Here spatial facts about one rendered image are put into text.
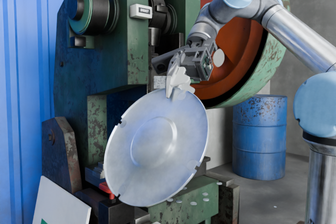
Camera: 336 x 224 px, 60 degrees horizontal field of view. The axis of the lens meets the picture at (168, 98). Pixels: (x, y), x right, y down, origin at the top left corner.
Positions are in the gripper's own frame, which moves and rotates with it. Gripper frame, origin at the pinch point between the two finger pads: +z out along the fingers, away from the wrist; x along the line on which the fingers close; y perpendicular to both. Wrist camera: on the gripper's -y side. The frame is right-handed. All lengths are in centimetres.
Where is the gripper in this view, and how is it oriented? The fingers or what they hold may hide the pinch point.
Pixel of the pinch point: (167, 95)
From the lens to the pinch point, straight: 71.9
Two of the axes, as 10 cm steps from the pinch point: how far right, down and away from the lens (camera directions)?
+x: 3.6, 6.6, 6.6
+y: 8.6, 0.3, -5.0
